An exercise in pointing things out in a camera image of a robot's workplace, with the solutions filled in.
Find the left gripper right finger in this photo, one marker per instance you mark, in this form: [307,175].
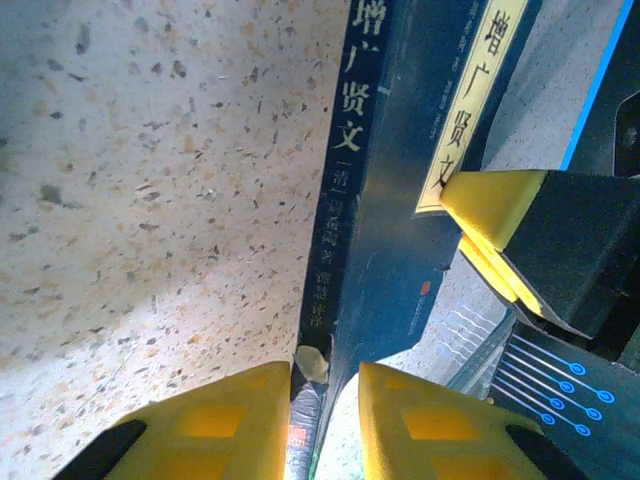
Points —
[435,435]

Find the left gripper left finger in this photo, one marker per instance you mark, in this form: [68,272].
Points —
[210,435]

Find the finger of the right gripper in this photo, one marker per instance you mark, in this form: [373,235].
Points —
[505,275]
[565,235]

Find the dark blue book yellow label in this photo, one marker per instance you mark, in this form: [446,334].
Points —
[395,200]

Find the aluminium side rail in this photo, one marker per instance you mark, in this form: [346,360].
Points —
[480,360]

